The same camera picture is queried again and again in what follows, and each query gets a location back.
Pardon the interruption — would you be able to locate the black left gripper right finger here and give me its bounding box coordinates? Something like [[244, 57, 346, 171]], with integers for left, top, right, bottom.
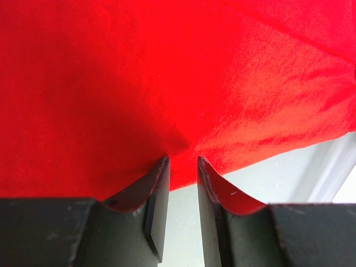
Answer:
[[197, 156, 284, 266]]

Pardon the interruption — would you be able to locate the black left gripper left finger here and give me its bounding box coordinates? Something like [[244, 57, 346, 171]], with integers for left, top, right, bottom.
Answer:
[[77, 157, 170, 266]]

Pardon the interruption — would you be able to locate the red t shirt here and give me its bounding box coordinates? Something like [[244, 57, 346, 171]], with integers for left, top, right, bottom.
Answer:
[[1, 1, 355, 199]]

